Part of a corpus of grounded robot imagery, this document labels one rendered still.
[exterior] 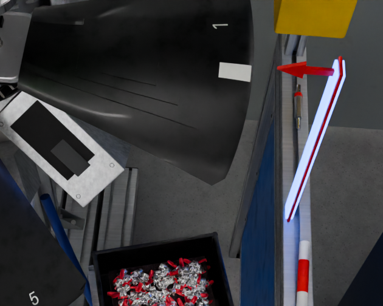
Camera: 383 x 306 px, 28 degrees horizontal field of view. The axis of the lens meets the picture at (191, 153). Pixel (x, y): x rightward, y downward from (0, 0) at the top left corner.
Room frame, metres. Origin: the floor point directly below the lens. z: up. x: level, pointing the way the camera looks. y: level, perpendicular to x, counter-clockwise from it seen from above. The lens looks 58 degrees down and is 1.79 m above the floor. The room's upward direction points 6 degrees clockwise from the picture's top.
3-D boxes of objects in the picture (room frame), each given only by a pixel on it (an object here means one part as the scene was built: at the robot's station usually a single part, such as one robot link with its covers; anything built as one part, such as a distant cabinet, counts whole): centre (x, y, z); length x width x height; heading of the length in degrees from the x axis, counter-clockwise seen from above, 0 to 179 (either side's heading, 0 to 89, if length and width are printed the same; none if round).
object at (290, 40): (0.78, -0.14, 0.92); 0.03 x 0.03 x 0.12; 2
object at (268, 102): (0.82, -0.14, 0.39); 0.04 x 0.04 x 0.78; 2
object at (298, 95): (0.67, -0.15, 0.87); 0.08 x 0.01 x 0.01; 1
